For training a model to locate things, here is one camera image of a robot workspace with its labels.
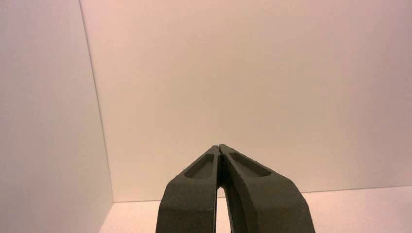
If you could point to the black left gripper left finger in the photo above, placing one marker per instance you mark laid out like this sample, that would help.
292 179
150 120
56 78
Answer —
190 205

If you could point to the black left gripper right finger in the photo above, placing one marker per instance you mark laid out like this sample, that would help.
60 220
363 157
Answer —
273 205

